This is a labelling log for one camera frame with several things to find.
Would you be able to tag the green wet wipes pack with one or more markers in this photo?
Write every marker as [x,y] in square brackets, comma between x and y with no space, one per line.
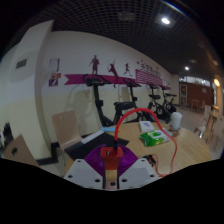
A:
[153,137]

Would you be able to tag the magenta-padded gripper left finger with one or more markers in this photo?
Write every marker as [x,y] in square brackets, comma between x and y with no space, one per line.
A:
[83,173]

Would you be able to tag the small ceiling light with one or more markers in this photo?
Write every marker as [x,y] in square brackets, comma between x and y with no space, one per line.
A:
[186,68]

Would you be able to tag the white wall poster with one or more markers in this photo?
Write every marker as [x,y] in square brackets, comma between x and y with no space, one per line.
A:
[54,65]

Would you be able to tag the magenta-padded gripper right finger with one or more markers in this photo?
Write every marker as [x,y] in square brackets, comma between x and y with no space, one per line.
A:
[138,173]

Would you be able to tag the small red wall sign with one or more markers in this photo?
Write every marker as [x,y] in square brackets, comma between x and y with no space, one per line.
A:
[58,75]

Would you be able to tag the plain wooden chair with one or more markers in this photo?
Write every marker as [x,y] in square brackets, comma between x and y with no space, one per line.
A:
[66,128]

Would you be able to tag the small white box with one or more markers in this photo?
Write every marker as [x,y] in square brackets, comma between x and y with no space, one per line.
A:
[146,126]

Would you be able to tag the bright ceiling light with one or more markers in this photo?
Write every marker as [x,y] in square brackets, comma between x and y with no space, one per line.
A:
[165,20]

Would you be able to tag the purple wall poster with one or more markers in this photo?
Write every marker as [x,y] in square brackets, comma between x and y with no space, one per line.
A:
[52,80]

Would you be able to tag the glowing wall lamp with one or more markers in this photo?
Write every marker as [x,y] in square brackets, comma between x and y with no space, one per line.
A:
[216,82]

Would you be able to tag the grey wall vent grille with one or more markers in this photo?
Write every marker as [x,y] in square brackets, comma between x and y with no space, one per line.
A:
[21,63]

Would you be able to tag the blue and orange pen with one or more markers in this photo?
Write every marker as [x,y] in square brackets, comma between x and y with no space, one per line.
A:
[108,128]

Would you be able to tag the white cup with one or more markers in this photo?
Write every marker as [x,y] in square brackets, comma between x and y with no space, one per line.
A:
[176,120]

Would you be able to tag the black chairs stack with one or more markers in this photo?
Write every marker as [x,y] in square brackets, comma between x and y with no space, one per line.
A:
[6,135]

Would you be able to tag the wooden tables and chairs group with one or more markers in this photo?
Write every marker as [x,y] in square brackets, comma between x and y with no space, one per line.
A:
[208,125]

